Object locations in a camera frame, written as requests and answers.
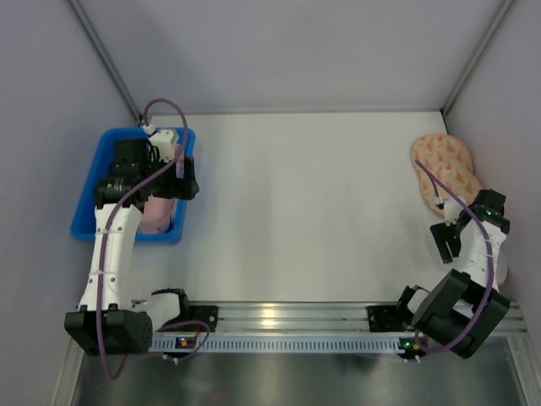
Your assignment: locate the pink bra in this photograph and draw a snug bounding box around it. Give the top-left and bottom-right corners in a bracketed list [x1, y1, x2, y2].
[138, 161, 182, 235]

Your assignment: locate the slotted cable duct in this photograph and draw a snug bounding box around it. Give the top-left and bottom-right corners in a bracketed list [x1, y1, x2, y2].
[149, 335, 405, 354]

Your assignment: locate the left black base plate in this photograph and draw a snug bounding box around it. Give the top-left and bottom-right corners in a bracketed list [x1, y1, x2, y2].
[160, 304, 219, 333]

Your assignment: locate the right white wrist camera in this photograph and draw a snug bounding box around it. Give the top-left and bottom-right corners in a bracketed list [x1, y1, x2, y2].
[436, 200, 462, 225]

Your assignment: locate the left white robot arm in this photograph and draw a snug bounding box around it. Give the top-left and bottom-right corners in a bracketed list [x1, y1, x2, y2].
[64, 129, 199, 356]

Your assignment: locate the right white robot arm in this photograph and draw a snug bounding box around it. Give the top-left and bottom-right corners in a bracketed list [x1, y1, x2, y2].
[397, 189, 511, 359]

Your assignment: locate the white mesh laundry bag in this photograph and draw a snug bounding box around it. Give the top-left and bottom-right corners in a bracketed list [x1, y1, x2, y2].
[495, 250, 508, 286]

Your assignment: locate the blue plastic bin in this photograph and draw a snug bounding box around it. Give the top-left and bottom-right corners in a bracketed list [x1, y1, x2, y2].
[71, 128, 195, 244]

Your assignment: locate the aluminium mounting rail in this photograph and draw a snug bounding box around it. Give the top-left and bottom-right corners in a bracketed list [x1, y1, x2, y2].
[75, 300, 527, 335]

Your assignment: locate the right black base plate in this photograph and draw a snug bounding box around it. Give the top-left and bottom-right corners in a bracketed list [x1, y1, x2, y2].
[367, 304, 414, 332]

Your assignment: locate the floral padded laundry case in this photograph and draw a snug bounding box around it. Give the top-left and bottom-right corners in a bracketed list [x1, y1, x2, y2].
[411, 134, 483, 217]

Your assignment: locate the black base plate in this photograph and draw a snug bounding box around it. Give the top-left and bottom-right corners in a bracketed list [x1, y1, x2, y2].
[160, 304, 219, 333]
[367, 304, 414, 332]

